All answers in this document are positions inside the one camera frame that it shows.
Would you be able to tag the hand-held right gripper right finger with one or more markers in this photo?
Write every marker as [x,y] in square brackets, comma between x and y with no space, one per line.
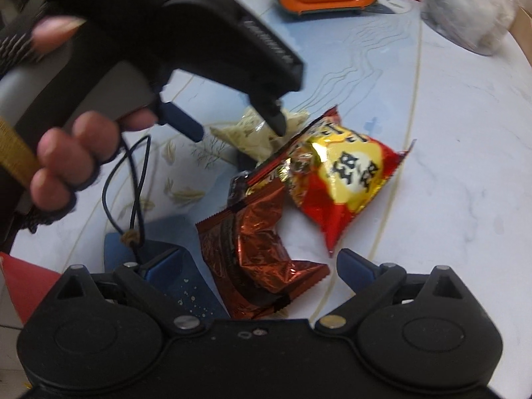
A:
[353,268]

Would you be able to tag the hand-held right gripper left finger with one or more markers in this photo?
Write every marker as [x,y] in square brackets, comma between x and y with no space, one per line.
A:
[164,268]

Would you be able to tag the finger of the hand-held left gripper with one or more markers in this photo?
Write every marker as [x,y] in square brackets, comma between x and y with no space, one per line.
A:
[181,119]
[270,112]

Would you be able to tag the cream snack packet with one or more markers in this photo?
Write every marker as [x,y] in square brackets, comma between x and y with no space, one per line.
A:
[249,137]

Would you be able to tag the brown-red foil snack bag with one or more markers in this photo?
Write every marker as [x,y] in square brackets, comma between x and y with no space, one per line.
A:
[253,249]

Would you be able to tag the person's left hand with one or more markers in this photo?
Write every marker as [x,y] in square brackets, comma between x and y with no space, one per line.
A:
[62,153]

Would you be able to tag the red and yellow snack bag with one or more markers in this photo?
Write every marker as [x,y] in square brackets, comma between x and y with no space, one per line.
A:
[353,174]

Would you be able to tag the red box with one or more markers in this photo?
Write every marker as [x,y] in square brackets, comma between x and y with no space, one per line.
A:
[29,286]

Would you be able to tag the clear plastic bag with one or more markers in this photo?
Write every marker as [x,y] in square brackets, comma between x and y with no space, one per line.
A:
[465,8]

